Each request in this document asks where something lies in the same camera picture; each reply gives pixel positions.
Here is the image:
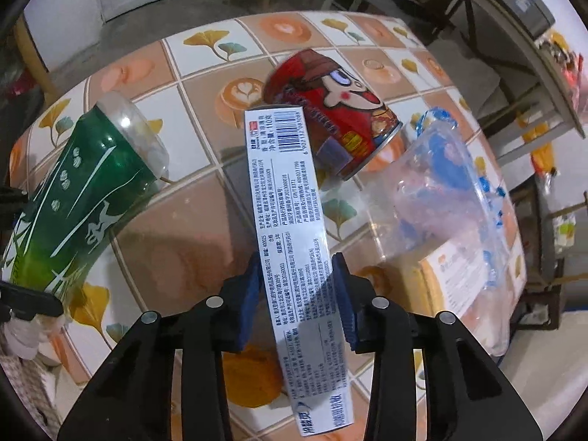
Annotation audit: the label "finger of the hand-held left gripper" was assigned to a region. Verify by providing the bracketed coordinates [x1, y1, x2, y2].
[0, 186, 29, 230]
[0, 282, 64, 320]

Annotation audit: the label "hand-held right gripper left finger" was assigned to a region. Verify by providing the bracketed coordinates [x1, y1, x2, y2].
[57, 252, 262, 441]

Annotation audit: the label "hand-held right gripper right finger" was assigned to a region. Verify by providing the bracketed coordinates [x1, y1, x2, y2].
[331, 252, 543, 441]

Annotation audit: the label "green printed plastic cup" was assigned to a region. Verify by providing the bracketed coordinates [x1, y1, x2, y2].
[0, 91, 170, 295]

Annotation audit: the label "white toothpaste box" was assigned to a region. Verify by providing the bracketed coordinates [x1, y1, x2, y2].
[243, 105, 356, 426]

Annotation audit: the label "yellow cardboard box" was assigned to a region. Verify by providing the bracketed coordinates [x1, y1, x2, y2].
[397, 250, 527, 354]

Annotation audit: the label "clear blue-print plastic bag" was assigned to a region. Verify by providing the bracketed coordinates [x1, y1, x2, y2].
[367, 107, 527, 356]

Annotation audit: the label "red cartoon can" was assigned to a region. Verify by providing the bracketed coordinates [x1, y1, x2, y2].
[262, 48, 404, 182]

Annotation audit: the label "table with patterned tablecloth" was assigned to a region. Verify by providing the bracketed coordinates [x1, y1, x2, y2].
[7, 9, 529, 441]

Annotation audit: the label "white and green carton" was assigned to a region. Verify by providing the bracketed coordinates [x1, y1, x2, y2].
[552, 214, 577, 254]

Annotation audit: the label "yellow plastic bag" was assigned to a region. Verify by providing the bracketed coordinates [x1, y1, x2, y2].
[530, 142, 559, 184]

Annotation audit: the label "long grey side table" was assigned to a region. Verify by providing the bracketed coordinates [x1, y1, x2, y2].
[399, 0, 588, 139]

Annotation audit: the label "pink plastic bags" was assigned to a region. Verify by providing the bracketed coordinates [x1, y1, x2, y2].
[560, 50, 588, 115]

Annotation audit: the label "grey rice cooker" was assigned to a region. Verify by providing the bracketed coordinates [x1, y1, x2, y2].
[482, 0, 556, 40]

